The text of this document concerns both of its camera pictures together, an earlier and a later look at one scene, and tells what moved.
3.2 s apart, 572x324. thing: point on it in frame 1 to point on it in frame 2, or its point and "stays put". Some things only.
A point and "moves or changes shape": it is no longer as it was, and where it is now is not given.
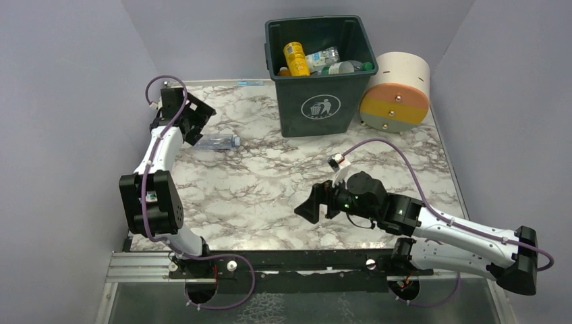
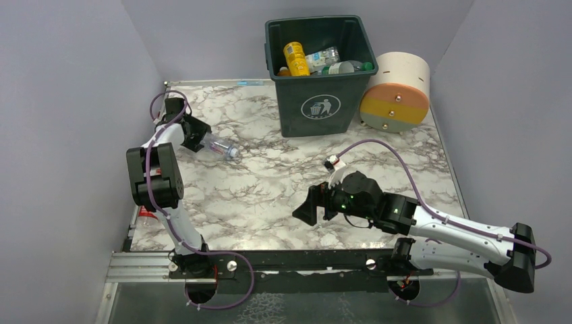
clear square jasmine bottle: x=315 y=62 stays put
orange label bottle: x=284 y=71 stays put
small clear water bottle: x=217 y=142 moves or changes shape
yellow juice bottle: x=295 y=58 stays put
